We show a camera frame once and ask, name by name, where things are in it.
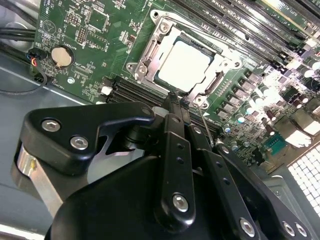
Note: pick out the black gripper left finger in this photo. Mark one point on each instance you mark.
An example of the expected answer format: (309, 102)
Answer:
(177, 175)

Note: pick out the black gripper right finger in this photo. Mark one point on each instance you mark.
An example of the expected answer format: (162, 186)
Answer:
(220, 170)

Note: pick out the silver square CPU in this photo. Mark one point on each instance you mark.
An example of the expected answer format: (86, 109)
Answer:
(185, 65)

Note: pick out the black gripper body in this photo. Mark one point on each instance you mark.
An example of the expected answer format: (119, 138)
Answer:
(112, 207)

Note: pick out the metal socket cover frame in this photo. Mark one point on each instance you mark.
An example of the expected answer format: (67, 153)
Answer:
(163, 41)

